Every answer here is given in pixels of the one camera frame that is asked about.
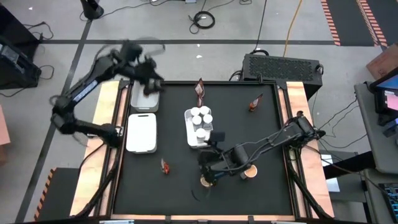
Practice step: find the black computer case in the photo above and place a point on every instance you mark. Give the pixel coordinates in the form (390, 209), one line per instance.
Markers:
(280, 68)

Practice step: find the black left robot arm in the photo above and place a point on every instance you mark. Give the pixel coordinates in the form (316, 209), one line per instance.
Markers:
(93, 73)

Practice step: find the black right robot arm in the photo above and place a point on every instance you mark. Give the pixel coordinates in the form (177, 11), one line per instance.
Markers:
(280, 137)

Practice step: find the dark cabinet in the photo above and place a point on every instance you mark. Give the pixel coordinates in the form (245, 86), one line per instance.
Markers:
(15, 25)

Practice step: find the brown taco seasoning packet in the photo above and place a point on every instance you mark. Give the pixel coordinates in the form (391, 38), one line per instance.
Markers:
(199, 90)
(165, 167)
(255, 103)

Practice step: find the computer monitor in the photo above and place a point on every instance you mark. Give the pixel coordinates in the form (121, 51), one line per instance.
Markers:
(388, 93)

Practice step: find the black stand base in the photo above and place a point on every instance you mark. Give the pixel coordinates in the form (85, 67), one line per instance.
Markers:
(91, 9)

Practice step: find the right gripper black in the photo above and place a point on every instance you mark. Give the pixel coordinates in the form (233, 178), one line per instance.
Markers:
(213, 163)

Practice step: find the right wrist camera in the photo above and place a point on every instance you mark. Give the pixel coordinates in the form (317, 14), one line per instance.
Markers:
(218, 137)

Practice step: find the black mat orange striped edge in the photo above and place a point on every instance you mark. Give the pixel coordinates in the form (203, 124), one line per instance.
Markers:
(388, 18)
(351, 21)
(62, 193)

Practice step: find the brown cardboard box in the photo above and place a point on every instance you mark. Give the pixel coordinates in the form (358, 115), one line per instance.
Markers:
(385, 60)

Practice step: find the white-lid bagel seasoning jar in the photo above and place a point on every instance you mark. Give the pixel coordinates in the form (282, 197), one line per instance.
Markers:
(201, 133)
(195, 111)
(196, 119)
(204, 109)
(207, 118)

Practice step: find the white plastic bin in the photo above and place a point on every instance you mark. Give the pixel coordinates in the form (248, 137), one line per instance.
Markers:
(143, 104)
(189, 140)
(141, 133)

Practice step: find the black equipment case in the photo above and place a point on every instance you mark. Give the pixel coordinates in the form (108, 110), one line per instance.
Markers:
(15, 67)

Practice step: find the grey desk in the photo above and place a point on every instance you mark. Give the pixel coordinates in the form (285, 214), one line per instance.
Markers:
(373, 140)

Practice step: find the backlit keyboard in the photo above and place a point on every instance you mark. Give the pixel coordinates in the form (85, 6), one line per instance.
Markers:
(391, 199)

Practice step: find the black desk leg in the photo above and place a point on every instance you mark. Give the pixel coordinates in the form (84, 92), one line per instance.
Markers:
(348, 165)

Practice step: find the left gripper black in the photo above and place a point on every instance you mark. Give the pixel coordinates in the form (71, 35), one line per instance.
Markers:
(146, 71)

